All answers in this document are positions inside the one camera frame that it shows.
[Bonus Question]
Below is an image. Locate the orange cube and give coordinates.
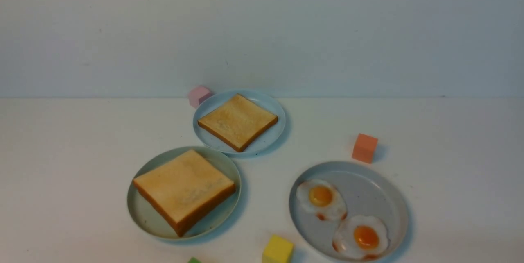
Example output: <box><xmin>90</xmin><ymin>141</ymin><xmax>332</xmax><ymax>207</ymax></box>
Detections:
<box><xmin>352</xmin><ymin>134</ymin><xmax>378</xmax><ymax>164</ymax></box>

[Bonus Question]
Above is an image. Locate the green cube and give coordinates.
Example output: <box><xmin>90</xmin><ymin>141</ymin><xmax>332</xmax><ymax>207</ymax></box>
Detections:
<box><xmin>187</xmin><ymin>257</ymin><xmax>201</xmax><ymax>263</ymax></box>

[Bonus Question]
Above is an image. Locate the pink cube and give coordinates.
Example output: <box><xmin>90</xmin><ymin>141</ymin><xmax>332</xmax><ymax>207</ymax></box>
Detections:
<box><xmin>187</xmin><ymin>85</ymin><xmax>214</xmax><ymax>109</ymax></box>

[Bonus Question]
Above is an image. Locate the green empty plate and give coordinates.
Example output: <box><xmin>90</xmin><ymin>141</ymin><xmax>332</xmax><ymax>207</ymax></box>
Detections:
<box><xmin>127</xmin><ymin>147</ymin><xmax>245</xmax><ymax>243</ymax></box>

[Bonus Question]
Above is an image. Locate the toast slice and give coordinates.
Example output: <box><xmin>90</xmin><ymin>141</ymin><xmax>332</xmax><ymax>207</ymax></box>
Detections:
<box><xmin>197</xmin><ymin>93</ymin><xmax>278</xmax><ymax>152</ymax></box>
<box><xmin>131</xmin><ymin>149</ymin><xmax>235</xmax><ymax>236</ymax></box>

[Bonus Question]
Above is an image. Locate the small light blue plate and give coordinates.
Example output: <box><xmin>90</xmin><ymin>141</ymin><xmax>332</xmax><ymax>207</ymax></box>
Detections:
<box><xmin>193</xmin><ymin>89</ymin><xmax>287</xmax><ymax>157</ymax></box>

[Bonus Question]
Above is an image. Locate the fried egg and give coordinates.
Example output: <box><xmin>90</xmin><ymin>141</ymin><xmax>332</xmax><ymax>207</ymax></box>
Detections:
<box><xmin>332</xmin><ymin>215</ymin><xmax>389</xmax><ymax>261</ymax></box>
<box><xmin>296</xmin><ymin>179</ymin><xmax>348</xmax><ymax>221</ymax></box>

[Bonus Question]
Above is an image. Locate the back fried egg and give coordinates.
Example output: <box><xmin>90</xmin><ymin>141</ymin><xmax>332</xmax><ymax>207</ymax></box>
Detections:
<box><xmin>296</xmin><ymin>179</ymin><xmax>348</xmax><ymax>221</ymax></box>

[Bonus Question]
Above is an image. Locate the front fried egg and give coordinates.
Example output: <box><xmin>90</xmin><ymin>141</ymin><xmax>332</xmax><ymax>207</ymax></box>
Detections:
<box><xmin>332</xmin><ymin>215</ymin><xmax>389</xmax><ymax>261</ymax></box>

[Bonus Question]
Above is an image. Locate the yellow cube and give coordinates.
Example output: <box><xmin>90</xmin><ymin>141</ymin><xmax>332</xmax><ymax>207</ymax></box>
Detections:
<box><xmin>261</xmin><ymin>235</ymin><xmax>294</xmax><ymax>263</ymax></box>

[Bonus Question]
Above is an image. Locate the grey egg plate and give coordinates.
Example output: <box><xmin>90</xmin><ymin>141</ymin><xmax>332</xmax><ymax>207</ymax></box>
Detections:
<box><xmin>288</xmin><ymin>161</ymin><xmax>411</xmax><ymax>263</ymax></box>

